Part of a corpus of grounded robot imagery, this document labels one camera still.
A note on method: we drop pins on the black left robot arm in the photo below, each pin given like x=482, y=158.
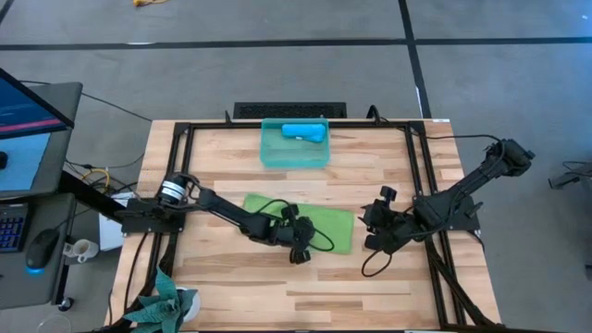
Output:
x=226, y=213

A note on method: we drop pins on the white plant pot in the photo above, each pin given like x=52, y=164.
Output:
x=194, y=303

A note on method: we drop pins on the grey computer desk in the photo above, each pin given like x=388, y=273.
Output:
x=60, y=152

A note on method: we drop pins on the green microfiber towel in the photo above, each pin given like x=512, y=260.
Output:
x=333, y=226

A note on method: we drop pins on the black keyboard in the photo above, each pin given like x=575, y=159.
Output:
x=11, y=229

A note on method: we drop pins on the teal translucent plastic basket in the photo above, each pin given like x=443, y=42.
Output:
x=291, y=155

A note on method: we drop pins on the artificial green plant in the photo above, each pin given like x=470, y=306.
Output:
x=159, y=310

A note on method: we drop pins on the black caster wheel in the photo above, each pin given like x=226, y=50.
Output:
x=66, y=304

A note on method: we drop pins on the white mug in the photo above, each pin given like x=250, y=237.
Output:
x=85, y=250

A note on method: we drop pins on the black computer mouse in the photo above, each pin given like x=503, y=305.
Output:
x=41, y=247

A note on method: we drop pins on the black floor stand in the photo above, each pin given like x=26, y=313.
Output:
x=573, y=176

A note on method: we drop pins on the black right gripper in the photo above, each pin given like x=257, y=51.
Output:
x=390, y=226

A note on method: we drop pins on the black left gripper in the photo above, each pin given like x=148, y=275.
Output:
x=293, y=233

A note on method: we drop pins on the black aluminium table frame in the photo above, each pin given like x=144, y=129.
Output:
x=222, y=125

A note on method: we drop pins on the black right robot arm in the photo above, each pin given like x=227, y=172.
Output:
x=462, y=194

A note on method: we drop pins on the black desk support bar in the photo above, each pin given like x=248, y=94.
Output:
x=88, y=196

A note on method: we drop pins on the blue microfiber towel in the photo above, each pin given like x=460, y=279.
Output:
x=303, y=131

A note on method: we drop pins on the white box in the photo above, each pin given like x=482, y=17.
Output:
x=111, y=231

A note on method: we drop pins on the black floor vent grille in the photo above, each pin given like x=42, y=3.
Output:
x=289, y=110

